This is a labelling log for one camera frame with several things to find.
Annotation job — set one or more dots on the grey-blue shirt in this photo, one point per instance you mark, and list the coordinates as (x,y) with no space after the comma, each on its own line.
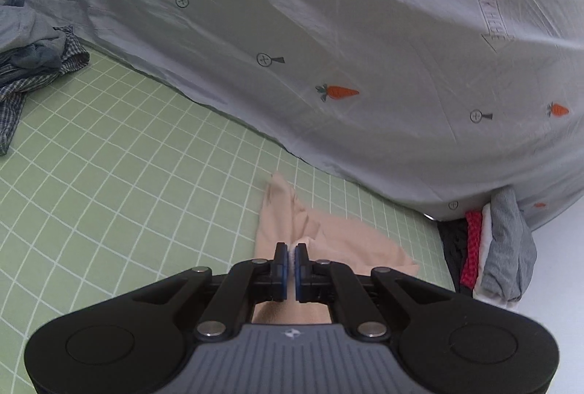
(23,29)

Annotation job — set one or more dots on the grey carrot-print sheet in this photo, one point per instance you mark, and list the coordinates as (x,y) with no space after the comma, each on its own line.
(365,33)

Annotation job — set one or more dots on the white folded garment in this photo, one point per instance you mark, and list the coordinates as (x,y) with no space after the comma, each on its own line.
(487,229)

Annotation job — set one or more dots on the pile of unfolded clothes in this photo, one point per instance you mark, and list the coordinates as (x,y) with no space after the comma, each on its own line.
(9,111)

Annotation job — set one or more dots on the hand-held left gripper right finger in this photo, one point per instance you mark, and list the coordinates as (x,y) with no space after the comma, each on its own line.
(299,270)

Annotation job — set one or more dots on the beige garment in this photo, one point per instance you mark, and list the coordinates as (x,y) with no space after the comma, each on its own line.
(283,220)

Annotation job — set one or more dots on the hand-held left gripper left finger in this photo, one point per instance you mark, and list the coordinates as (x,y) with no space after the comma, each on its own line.
(284,270)

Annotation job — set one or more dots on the red garment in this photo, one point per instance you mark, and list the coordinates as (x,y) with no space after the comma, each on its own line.
(472,257)

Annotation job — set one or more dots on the green checked bed sheet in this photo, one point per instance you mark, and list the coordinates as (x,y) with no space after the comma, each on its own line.
(137,193)

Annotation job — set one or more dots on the grey folded garment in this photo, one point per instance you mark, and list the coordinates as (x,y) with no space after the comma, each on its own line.
(506,248)

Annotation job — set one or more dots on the black garment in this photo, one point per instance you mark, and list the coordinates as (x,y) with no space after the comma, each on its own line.
(451,248)

